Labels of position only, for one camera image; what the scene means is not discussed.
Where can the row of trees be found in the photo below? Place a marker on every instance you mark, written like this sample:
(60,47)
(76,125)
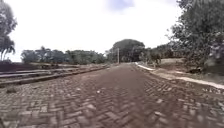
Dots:
(66,56)

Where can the pale concrete kerb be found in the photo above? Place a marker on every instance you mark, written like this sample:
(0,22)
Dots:
(186,80)

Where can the thin pale pole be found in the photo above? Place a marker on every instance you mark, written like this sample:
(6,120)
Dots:
(118,56)

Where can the reddish-brown brick road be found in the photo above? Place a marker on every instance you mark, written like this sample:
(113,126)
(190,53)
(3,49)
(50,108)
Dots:
(116,96)

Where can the large dark tree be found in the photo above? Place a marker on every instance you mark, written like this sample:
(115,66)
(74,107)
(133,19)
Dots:
(6,30)

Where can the broad dome-shaped tree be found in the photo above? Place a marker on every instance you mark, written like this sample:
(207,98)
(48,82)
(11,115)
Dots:
(128,50)

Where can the low concrete steps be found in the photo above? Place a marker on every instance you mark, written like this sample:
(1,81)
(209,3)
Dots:
(36,76)

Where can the dark low wall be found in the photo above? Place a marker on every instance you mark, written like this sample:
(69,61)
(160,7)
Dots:
(13,66)

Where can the dense group of trees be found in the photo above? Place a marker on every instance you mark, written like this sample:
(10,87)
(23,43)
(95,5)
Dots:
(200,30)

